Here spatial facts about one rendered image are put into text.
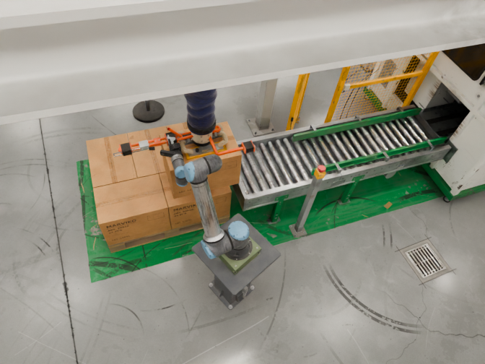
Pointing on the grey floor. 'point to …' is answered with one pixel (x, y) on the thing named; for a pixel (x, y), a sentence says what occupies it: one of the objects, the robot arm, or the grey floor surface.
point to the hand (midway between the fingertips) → (167, 139)
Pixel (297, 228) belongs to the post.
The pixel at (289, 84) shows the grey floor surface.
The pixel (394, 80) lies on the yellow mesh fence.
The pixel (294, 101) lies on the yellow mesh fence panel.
